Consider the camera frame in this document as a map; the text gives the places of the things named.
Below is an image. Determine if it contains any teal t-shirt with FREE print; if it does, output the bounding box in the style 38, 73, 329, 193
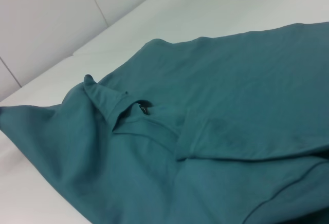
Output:
0, 21, 329, 224

